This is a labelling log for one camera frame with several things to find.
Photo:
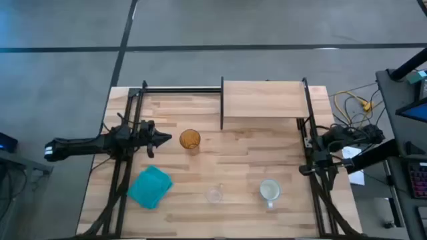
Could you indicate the grey desk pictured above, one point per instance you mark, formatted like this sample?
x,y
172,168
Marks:
x,y
392,110

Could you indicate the amber faceted plastic cup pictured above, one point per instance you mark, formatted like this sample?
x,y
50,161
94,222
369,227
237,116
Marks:
x,y
190,139

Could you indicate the white paper sheet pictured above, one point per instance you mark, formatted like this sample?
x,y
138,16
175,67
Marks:
x,y
357,176

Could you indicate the black aluminium rig frame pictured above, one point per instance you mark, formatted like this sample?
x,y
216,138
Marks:
x,y
183,90

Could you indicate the teal folded cloth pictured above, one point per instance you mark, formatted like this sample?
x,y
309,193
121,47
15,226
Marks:
x,y
150,187

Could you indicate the small clear glass mug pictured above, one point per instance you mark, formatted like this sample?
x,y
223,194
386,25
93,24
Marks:
x,y
213,194

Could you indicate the black metal shelf frame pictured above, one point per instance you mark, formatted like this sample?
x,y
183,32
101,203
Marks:
x,y
221,103

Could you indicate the wooden shelf board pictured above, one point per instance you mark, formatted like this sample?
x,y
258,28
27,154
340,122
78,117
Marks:
x,y
265,99

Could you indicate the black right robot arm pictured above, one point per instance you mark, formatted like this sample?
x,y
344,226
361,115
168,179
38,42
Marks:
x,y
373,156

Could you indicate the red white patterned mug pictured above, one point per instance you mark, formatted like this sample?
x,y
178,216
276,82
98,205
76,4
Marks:
x,y
270,190

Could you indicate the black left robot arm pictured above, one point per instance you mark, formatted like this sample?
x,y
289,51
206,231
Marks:
x,y
76,146

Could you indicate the black box with blue light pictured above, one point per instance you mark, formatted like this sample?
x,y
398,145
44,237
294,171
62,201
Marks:
x,y
7,142

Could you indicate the grey side table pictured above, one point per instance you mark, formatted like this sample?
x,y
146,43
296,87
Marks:
x,y
23,165

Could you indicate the backlit black keyboard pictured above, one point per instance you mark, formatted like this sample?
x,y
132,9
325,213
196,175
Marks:
x,y
418,180

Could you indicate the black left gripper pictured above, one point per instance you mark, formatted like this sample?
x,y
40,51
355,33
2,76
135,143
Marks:
x,y
148,133

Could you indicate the blue screen monitor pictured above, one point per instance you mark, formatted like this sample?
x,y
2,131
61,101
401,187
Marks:
x,y
415,112

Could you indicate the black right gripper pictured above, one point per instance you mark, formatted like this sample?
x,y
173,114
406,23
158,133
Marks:
x,y
323,165

